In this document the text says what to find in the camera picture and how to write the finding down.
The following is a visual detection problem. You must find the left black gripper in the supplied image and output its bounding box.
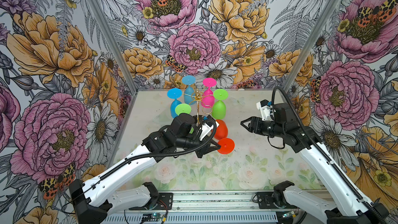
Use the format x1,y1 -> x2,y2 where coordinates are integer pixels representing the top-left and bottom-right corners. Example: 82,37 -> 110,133
176,133 -> 221,158

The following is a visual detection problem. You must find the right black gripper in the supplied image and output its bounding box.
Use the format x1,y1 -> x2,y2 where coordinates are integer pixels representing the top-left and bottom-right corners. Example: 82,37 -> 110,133
240,116 -> 285,138

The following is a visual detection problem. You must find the red wine glass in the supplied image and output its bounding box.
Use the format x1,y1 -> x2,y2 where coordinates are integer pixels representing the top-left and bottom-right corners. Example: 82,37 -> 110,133
214,119 -> 235,155

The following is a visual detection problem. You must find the green wine glass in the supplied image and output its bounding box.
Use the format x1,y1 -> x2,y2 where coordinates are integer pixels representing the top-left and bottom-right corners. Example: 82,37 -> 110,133
211,89 -> 229,120
172,104 -> 194,136

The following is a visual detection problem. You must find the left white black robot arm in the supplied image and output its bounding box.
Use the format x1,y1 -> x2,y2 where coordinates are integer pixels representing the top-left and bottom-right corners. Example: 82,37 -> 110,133
68,113 -> 220,224

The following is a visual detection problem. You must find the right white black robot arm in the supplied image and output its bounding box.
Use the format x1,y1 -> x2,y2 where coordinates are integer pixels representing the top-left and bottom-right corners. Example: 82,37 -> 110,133
240,117 -> 389,224

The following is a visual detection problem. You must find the pink wine glass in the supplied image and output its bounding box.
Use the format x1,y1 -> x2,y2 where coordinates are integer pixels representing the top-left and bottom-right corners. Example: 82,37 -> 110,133
201,78 -> 217,108

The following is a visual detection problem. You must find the back light blue wine glass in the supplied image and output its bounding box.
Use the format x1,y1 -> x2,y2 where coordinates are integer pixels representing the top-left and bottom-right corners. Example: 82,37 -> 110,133
181,75 -> 196,105

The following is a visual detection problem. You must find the left blue wine glass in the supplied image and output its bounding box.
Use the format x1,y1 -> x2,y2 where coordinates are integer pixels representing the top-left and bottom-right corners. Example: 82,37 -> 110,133
167,88 -> 182,118

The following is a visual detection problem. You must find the right green circuit board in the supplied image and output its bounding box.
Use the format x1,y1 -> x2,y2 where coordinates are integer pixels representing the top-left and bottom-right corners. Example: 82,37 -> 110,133
282,211 -> 296,218

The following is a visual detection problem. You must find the green circuit board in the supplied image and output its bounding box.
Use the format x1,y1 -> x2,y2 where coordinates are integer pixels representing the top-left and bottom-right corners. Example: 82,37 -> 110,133
140,213 -> 167,224
282,211 -> 296,218

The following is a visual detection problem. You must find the left green circuit board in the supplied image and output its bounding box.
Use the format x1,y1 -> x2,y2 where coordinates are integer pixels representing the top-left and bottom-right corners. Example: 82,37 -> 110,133
140,213 -> 167,224

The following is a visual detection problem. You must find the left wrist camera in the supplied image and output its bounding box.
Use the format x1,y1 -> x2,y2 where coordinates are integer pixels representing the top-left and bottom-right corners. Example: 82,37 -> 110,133
199,125 -> 212,141

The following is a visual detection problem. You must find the gold wire wine glass rack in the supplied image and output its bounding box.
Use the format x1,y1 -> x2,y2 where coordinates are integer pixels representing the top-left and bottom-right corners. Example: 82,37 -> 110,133
189,89 -> 212,124

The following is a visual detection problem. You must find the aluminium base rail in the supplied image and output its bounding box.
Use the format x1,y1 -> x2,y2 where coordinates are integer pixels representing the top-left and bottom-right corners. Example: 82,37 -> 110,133
79,189 -> 349,215

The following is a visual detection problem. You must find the white vented cable duct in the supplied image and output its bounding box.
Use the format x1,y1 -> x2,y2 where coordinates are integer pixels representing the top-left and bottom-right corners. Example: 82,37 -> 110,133
103,212 -> 278,224

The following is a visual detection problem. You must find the left black corrugated cable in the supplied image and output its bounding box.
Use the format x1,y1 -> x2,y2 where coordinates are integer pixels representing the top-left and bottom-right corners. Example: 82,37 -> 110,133
69,118 -> 218,194

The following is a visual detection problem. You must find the black corrugated cable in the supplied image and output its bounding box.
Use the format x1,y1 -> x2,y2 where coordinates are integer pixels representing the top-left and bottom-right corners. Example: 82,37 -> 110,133
271,86 -> 388,224
69,118 -> 218,194

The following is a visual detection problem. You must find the right black corrugated cable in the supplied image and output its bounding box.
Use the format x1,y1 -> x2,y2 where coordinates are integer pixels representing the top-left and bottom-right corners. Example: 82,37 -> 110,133
271,86 -> 388,224

